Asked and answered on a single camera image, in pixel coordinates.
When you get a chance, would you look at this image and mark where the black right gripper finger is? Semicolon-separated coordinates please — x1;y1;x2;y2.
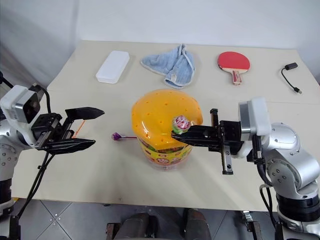
170;133;221;149
184;124;220;138

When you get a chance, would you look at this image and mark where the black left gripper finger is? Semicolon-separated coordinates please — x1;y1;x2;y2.
64;106;106;121
45;138;97;154

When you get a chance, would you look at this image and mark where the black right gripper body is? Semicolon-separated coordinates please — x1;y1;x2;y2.
208;108;245;176

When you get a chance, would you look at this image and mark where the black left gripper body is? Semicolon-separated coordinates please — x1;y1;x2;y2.
31;112;76;151

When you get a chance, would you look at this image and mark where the pink green lollipop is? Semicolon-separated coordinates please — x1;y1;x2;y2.
171;115;192;134

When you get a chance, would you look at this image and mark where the clear printed lollipop jar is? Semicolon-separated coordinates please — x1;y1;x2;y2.
136;136;194;172

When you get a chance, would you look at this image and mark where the yellow perforated jar lid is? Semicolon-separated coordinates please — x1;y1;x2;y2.
131;88;204;154

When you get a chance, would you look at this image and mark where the lollipop with orange stick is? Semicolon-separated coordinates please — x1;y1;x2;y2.
71;119;87;140

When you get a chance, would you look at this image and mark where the purple lollipop with pink stick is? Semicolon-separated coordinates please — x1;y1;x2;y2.
110;132;138;142

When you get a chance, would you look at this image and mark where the white rectangular plastic box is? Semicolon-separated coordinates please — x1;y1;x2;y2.
95;50;131;85

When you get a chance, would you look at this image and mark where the light blue towel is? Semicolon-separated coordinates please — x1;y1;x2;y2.
140;43;197;90

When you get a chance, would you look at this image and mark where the red table tennis paddle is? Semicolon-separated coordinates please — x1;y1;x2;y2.
216;51;252;87

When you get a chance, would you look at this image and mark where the dark rounded shape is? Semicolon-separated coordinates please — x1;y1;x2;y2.
120;211;159;240
183;208;213;240

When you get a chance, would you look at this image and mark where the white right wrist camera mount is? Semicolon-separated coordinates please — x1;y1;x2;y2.
238;96;273;160

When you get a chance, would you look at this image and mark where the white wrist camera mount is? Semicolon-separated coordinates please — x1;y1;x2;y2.
0;84;42;126
238;96;273;160

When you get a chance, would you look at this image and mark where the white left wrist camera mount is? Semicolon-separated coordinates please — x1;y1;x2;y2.
0;84;42;126

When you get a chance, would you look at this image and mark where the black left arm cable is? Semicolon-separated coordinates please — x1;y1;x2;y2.
14;84;55;226

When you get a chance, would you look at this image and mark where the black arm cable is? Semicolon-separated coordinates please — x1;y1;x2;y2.
14;84;55;226
251;134;277;226

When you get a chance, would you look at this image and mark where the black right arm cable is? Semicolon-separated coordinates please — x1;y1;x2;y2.
251;134;277;226

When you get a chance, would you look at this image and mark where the black usb adapter cable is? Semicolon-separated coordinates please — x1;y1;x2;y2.
280;62;303;95

